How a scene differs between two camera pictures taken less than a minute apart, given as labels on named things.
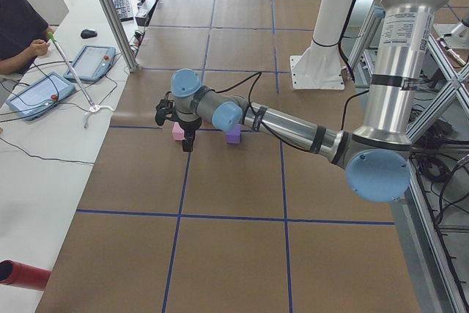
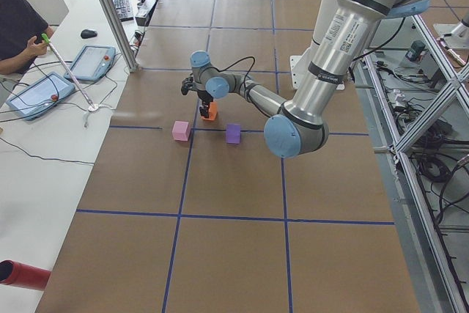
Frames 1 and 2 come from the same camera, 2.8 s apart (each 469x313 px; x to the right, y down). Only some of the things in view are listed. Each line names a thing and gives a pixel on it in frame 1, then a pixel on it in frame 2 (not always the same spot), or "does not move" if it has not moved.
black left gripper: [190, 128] → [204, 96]
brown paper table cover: [257, 226] does not move
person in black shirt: [23, 32] does not move
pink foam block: [178, 133] does not move
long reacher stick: [94, 108] → [47, 40]
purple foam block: [234, 136] does not move
